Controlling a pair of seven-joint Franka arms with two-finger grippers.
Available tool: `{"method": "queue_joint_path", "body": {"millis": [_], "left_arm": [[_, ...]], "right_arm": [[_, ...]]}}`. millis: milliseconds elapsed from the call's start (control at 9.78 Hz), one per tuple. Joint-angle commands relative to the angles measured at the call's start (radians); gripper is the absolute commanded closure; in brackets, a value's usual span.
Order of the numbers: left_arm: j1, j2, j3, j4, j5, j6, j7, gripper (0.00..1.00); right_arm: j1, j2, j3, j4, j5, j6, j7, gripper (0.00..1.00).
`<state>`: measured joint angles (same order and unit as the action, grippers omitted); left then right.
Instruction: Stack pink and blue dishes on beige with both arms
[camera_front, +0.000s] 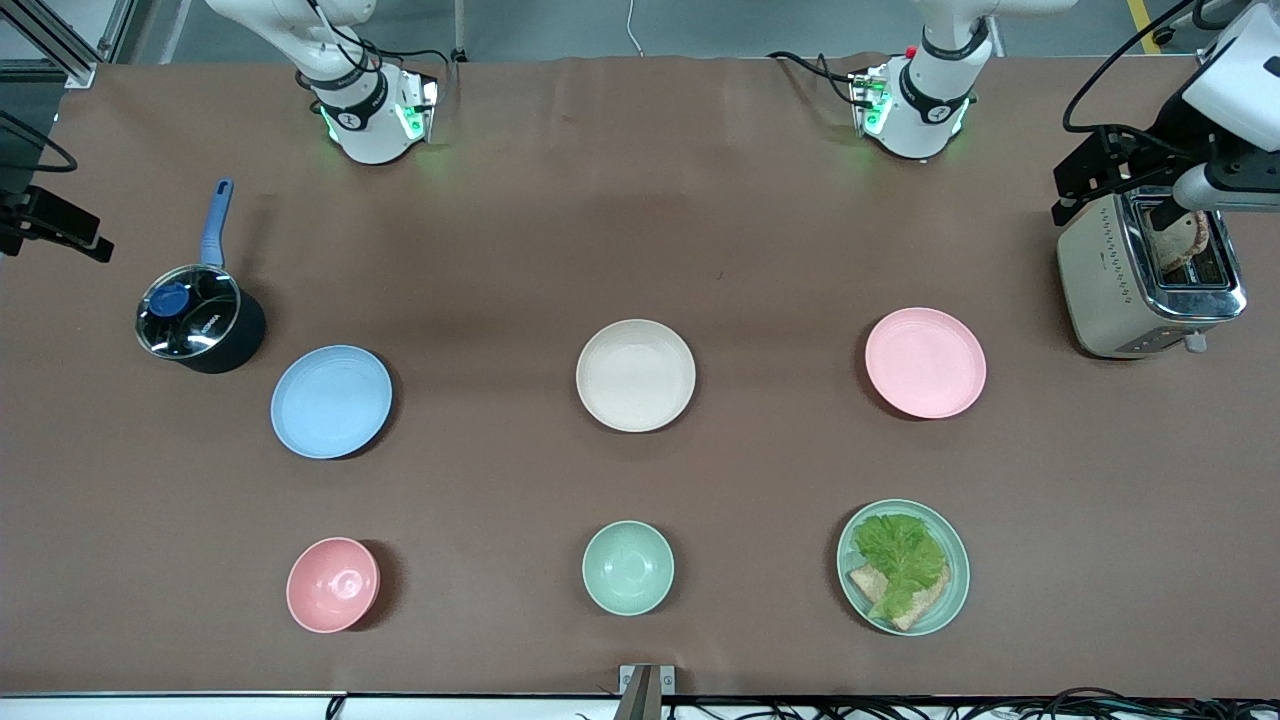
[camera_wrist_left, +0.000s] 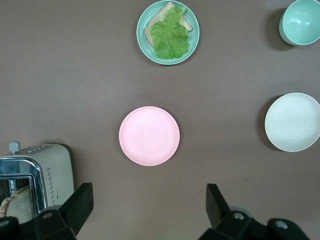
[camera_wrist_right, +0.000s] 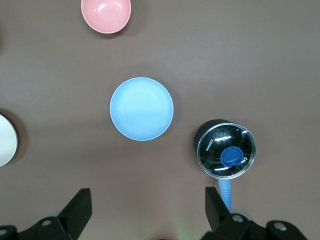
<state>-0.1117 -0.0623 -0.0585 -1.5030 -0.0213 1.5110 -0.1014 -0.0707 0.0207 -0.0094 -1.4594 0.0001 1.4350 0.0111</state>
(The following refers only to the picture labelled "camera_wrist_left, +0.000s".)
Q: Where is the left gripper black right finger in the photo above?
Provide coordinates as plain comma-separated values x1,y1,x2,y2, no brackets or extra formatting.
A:
198,183,311,240

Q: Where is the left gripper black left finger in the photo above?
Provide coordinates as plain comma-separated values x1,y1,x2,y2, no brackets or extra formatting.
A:
0,182,95,240

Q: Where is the pink plate stack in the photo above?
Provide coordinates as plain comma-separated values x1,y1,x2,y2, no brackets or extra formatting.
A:
118,106,181,167

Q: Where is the beige chrome toaster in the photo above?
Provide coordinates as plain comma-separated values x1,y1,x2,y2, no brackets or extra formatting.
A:
0,141,75,225

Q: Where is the brown bread in toaster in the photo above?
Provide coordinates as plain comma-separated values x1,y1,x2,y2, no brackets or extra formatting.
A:
0,186,35,225

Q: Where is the beige bowl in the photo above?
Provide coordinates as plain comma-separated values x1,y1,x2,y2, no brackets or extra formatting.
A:
264,92,320,153

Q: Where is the green plate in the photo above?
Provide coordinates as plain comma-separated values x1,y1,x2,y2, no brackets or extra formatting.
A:
136,0,200,66

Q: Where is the green lettuce leaf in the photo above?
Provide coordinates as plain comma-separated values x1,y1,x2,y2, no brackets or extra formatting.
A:
150,5,190,61

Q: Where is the toast bread slice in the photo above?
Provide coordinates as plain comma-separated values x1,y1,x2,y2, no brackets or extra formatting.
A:
144,1,193,48

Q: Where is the green bowl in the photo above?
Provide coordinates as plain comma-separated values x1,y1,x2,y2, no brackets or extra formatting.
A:
278,0,320,46

